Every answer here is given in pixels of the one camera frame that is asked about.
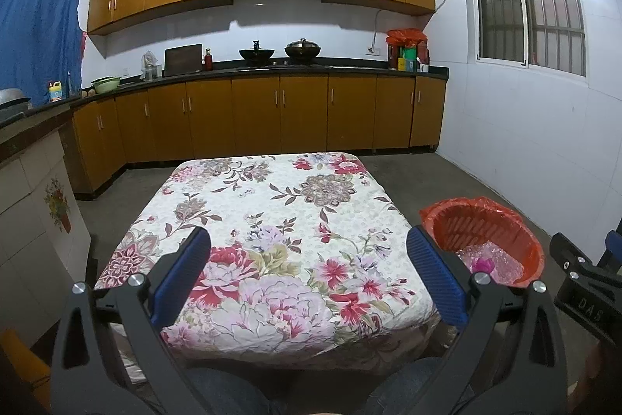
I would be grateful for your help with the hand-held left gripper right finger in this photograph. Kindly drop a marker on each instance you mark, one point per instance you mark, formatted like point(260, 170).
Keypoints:
point(437, 279)

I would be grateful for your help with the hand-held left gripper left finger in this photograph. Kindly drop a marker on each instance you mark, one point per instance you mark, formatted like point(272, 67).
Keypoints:
point(180, 274)

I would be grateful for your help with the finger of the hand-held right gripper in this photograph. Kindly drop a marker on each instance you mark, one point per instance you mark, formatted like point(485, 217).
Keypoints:
point(614, 249)
point(573, 259)

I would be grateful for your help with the clear bubble wrap sheet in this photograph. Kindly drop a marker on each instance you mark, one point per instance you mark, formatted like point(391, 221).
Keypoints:
point(466, 255)

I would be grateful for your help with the red lined waste basket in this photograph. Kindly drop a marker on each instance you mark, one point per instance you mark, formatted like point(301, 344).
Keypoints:
point(486, 225)

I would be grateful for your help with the pink crumpled wrapper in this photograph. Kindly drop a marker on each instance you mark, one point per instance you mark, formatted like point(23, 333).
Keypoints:
point(482, 265)

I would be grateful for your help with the floral tablecloth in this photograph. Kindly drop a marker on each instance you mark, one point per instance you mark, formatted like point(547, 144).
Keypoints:
point(272, 211)

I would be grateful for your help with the tiled counter with flower decal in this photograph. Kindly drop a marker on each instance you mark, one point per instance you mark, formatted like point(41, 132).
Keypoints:
point(29, 201)

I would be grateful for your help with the wooden lower kitchen cabinets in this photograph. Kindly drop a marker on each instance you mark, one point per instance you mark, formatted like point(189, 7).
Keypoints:
point(252, 113)

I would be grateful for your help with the yellow object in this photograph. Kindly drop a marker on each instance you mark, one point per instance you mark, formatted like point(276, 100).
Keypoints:
point(19, 361)

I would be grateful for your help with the green basin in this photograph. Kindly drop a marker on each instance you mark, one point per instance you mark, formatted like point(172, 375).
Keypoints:
point(106, 85)

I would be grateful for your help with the red bottle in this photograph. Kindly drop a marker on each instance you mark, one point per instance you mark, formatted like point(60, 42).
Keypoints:
point(209, 62)

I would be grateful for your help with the brown cutting board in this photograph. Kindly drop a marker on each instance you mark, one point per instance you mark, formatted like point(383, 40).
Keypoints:
point(183, 60)

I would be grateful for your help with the yellow container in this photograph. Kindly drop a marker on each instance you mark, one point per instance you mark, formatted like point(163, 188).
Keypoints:
point(402, 65)

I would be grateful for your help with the yellow detergent bottle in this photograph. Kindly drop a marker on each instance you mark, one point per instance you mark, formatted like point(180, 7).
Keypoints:
point(56, 93)

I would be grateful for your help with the green cup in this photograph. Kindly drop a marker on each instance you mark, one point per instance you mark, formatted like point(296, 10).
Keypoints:
point(410, 54)

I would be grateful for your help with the black wok with knob lid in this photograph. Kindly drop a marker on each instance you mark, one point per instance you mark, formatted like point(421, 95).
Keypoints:
point(256, 54)

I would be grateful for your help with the black kitchen countertop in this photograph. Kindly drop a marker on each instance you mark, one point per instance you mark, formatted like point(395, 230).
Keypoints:
point(291, 70)

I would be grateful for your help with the metal basin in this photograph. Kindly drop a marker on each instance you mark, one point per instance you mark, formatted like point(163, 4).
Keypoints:
point(13, 98)

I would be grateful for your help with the red bag on rack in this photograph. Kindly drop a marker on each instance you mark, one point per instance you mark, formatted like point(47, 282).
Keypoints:
point(406, 36)

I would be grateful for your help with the black wok with glass lid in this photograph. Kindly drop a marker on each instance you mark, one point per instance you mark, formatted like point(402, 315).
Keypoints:
point(302, 51)

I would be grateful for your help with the blue curtain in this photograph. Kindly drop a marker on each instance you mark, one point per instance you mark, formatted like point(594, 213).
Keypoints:
point(39, 31)

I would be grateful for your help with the white wall socket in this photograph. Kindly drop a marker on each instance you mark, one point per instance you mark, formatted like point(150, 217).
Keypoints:
point(373, 50)

